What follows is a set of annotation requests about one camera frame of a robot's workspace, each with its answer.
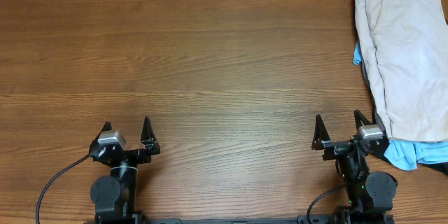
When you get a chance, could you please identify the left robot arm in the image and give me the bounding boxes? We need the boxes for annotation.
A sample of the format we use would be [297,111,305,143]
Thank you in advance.
[89,117,160,223]

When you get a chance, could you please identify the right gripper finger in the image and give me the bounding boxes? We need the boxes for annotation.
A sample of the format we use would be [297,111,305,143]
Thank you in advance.
[311,114,331,150]
[353,109,372,129]

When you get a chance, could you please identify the light blue garment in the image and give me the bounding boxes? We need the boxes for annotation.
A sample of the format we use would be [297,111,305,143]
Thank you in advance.
[352,0,448,172]

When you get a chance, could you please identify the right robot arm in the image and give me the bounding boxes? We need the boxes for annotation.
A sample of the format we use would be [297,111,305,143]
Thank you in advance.
[306,110,398,224]

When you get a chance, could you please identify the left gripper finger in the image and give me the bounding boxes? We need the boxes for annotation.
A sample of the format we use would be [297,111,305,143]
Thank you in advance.
[141,116,160,155]
[92,121,112,144]

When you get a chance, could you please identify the beige shorts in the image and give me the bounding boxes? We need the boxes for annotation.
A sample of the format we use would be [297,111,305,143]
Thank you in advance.
[353,0,448,143]

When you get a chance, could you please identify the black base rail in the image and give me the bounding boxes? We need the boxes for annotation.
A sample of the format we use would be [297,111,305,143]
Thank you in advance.
[85,215,395,224]

